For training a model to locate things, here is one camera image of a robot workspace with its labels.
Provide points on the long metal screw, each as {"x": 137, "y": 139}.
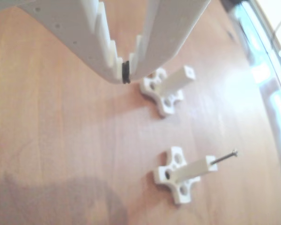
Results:
{"x": 224, "y": 157}

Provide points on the white cross-base post stand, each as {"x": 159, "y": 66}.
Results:
{"x": 168, "y": 104}
{"x": 194, "y": 167}

